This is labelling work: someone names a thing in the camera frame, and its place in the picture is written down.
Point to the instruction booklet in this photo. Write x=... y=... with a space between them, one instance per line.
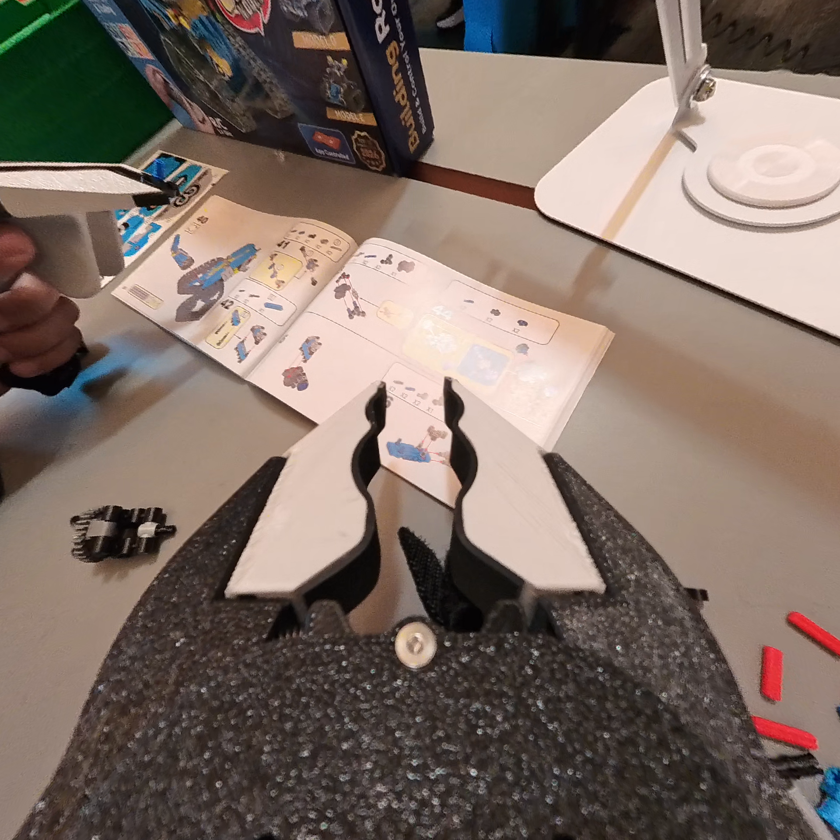
x=367 y=308

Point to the white desk lamp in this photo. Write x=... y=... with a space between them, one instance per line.
x=656 y=216

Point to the grey gear brick assembly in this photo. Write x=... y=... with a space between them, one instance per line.
x=121 y=531

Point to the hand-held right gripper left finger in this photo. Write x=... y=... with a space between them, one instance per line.
x=308 y=518

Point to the green plastic bin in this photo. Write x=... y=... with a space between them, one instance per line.
x=65 y=85

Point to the pile of small brick parts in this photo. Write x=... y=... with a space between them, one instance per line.
x=773 y=669

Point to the blue sticker sheet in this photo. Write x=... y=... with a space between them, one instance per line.
x=190 y=187

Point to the robot kit box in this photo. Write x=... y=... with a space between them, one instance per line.
x=262 y=79

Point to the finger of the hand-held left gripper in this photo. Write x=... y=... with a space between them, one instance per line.
x=59 y=190

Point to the person's left hand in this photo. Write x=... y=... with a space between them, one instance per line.
x=39 y=328

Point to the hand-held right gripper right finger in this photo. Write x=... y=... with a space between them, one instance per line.
x=525 y=518

